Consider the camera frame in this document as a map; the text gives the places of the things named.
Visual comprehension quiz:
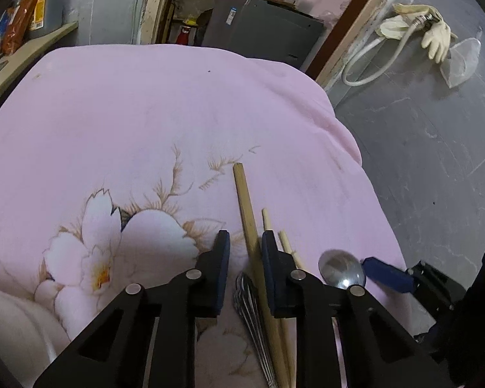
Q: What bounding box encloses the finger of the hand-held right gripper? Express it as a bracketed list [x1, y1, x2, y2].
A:
[361, 256, 417, 294]

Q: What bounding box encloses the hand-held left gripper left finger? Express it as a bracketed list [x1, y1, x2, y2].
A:
[32, 230, 231, 388]

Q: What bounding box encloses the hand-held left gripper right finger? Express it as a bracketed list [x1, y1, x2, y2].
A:
[260, 230, 456, 388]

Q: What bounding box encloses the metal fork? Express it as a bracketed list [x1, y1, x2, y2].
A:
[232, 272, 279, 388]

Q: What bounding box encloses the metal spoon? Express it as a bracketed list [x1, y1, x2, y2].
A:
[318, 249, 367, 291]

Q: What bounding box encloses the pink floral blanket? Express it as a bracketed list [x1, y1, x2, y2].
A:
[0, 44, 409, 388]

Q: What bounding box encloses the white mesh strainer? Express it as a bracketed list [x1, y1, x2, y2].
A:
[442, 27, 484, 89]

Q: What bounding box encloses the cream rubber glove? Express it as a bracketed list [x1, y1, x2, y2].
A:
[421, 19, 458, 64]
[379, 3, 429, 42]

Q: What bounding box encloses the grey cabinet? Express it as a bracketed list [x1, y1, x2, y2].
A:
[201, 0, 325, 70]

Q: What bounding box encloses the orange snack bag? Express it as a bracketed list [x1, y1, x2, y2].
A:
[2, 0, 45, 56]

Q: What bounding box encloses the white hose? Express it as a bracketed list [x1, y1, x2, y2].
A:
[341, 14, 434, 87]

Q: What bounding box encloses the wooden door frame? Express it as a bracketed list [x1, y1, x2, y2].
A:
[139, 0, 422, 90]

